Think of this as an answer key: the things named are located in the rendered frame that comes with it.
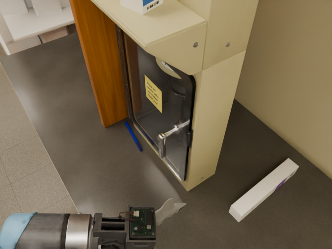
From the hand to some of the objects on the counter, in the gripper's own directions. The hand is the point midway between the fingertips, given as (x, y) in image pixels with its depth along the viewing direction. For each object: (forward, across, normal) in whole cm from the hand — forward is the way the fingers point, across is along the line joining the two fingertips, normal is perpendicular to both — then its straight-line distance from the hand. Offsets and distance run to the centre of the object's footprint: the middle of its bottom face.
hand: (190, 239), depth 60 cm
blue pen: (-11, +44, +18) cm, 49 cm away
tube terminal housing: (+8, +42, +15) cm, 45 cm away
